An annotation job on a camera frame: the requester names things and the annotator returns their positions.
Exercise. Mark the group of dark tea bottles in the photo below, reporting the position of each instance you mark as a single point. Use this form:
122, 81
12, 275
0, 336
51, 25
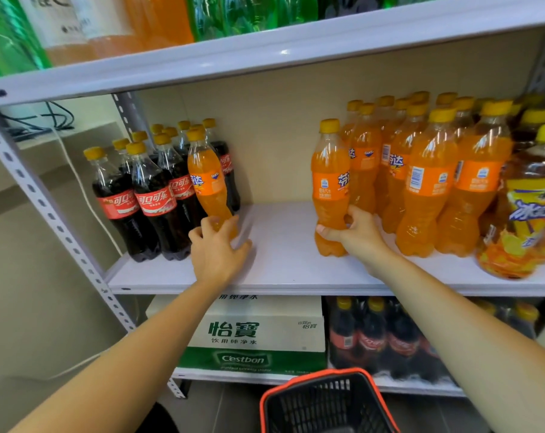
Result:
531, 126

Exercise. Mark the pack of large cola bottles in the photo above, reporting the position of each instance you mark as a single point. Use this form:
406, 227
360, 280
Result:
385, 342

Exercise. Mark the person's dark clothing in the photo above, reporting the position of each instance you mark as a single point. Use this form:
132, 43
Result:
157, 421

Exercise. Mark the person's left forearm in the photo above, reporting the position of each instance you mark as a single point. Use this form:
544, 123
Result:
119, 365

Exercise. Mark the person's left hand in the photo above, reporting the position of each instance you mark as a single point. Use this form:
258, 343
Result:
216, 261

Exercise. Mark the large green soda bottle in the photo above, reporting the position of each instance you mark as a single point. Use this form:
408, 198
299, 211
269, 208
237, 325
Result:
254, 11
299, 8
209, 15
8, 35

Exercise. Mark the large orange soda bottle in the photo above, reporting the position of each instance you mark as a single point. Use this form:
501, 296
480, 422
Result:
159, 20

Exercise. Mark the large iced tea bottle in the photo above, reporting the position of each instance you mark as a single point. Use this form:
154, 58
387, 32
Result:
527, 211

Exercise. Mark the white and green water carton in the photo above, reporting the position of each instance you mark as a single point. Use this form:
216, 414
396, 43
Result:
259, 333

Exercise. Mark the person's left thumb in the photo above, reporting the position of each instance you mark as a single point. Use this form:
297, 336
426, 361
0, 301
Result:
241, 248

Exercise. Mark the person's right forearm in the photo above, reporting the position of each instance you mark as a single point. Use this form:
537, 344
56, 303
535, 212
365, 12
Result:
470, 347

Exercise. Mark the group of orange soda bottles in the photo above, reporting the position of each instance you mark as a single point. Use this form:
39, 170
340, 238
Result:
425, 180

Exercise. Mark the black basket with red rim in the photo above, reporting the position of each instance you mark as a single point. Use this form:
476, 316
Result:
326, 405

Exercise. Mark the person's right hand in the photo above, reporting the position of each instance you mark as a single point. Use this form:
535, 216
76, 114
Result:
360, 236

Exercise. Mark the person's right thumb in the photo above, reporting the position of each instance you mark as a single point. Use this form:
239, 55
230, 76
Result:
330, 232

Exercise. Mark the white metal shelf rack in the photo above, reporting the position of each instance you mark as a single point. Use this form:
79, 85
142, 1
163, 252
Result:
281, 266

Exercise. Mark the group of small cola bottles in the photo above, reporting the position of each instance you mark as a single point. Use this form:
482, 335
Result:
153, 198

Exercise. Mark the white-label tea bottle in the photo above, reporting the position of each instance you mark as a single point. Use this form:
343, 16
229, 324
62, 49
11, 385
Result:
58, 26
108, 22

